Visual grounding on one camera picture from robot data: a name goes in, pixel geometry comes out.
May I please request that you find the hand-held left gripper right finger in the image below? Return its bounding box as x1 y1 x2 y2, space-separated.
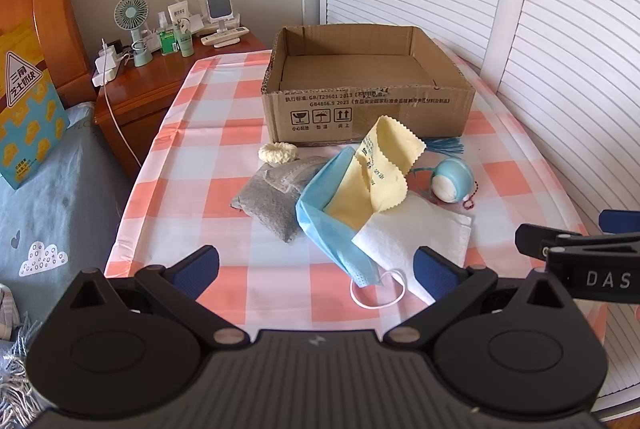
382 246 578 352

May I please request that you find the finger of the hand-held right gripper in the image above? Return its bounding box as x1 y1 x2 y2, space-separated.
515 223 601 259
599 210 640 237

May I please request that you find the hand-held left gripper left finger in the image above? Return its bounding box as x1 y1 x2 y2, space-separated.
67 245 251 352

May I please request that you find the white paper pouch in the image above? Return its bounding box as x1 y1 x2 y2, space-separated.
351 196 473 272

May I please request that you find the blue white plush ball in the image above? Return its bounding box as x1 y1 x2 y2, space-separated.
430 158 482 212

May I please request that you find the yellow cleaning cloth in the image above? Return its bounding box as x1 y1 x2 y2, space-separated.
327 116 427 232

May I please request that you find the blue face mask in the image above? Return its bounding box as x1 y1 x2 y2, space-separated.
296 146 407 310

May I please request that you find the grey sachet bag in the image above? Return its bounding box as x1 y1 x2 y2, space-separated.
265 156 333 192
230 169 313 243

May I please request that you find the cardboard box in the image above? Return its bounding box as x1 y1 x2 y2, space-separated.
261 25 476 146

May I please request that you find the blue tassel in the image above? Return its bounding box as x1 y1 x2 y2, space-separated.
425 138 466 156

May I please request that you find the fluffy hair scrunchie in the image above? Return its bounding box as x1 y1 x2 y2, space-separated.
258 142 299 166

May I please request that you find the blue bed sheet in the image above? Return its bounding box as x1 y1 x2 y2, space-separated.
0 102 133 345

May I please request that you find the wooden nightstand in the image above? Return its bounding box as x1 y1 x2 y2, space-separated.
94 32 273 182

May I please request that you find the grey fringed cloth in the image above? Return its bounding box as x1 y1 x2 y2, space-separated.
0 284 48 429

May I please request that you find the white power strip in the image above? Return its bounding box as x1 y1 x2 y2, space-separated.
91 52 126 87

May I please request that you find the clear bottle green label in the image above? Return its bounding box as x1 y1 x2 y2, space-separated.
158 12 177 55

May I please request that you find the yellow blue snack bag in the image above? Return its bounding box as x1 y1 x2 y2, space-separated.
0 20 71 190

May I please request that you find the white charger plug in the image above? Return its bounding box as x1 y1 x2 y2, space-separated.
97 38 118 70

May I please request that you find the white remote control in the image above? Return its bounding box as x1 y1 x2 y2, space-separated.
201 26 251 47

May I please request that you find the white card box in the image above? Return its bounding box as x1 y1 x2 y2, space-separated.
167 2 193 30

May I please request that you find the small standing mirror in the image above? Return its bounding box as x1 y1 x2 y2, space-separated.
206 0 233 32

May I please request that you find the green desk fan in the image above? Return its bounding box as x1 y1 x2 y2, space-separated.
114 0 153 67

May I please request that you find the blue cord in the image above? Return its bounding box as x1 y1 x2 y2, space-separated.
411 163 441 200

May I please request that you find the white cable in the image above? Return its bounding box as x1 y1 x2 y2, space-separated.
102 74 143 170

